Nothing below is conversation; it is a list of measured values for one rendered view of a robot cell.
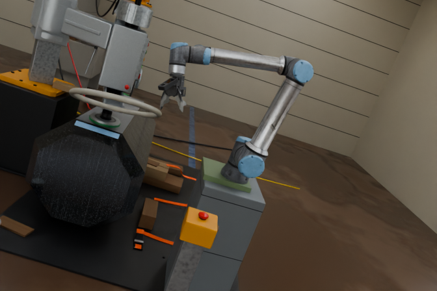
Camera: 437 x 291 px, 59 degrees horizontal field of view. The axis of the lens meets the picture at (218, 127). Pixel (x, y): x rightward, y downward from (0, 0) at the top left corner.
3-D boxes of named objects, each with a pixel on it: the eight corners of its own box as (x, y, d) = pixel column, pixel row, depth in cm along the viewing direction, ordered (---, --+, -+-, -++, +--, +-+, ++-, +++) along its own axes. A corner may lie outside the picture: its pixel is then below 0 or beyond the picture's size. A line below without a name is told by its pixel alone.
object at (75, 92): (69, 99, 220) (70, 94, 220) (151, 121, 236) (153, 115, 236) (67, 87, 174) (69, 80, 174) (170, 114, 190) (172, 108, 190)
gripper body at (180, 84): (185, 97, 209) (187, 75, 208) (175, 97, 202) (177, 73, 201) (174, 97, 213) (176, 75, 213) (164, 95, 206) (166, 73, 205)
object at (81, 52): (41, 91, 568) (55, 35, 547) (69, 77, 693) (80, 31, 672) (83, 104, 578) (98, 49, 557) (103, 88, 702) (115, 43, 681)
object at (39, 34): (19, 33, 316) (29, -17, 306) (38, 32, 349) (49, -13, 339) (60, 47, 318) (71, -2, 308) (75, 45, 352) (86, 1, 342)
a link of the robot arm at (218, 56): (301, 57, 234) (191, 41, 223) (308, 60, 222) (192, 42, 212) (297, 76, 237) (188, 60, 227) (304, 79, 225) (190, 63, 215)
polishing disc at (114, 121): (92, 122, 259) (92, 121, 258) (87, 112, 276) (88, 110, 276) (123, 127, 270) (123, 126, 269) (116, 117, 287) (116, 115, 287)
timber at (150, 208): (151, 230, 318) (156, 217, 315) (137, 226, 316) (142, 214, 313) (154, 212, 347) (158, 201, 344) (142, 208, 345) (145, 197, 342)
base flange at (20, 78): (-4, 78, 318) (-3, 73, 317) (25, 71, 366) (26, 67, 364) (53, 97, 322) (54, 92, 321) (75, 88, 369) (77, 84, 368)
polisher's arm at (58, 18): (20, 21, 317) (26, -9, 311) (46, 24, 350) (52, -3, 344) (100, 52, 308) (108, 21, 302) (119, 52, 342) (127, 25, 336)
